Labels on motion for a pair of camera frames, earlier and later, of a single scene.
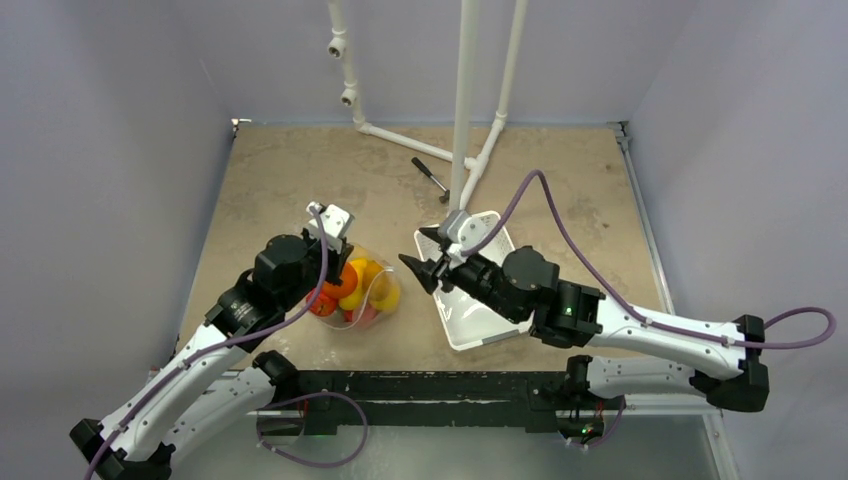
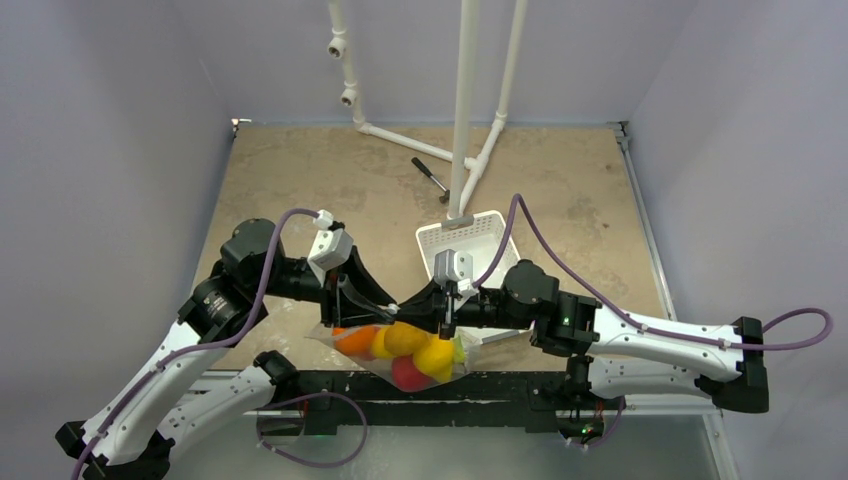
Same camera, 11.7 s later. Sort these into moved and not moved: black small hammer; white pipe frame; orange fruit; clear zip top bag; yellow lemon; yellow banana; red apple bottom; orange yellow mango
Moved: red apple bottom; orange yellow mango; yellow lemon; clear zip top bag; orange fruit; yellow banana
Not moved: black small hammer; white pipe frame
